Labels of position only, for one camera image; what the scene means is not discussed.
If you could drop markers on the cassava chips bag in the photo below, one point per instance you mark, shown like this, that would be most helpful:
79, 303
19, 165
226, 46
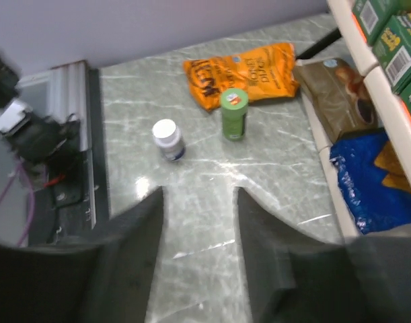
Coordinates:
338, 96

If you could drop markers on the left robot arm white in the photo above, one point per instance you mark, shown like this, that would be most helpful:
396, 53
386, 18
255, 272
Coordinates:
35, 139

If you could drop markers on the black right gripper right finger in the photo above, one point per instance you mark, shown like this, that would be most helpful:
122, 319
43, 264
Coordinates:
293, 277

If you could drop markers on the orange honey dijon chip bag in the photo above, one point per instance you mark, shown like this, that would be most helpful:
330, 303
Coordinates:
263, 73

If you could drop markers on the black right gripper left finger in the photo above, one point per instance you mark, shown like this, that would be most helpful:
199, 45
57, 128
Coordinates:
101, 275

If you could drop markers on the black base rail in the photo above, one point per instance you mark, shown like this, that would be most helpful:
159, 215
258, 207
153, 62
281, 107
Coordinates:
76, 205

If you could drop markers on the blue Doritos bag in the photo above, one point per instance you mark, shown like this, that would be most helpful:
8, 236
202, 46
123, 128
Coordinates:
372, 182

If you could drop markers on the green lidded jar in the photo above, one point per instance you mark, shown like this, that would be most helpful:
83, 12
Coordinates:
234, 109

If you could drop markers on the white capped pill bottle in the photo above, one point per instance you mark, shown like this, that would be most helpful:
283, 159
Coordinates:
168, 137

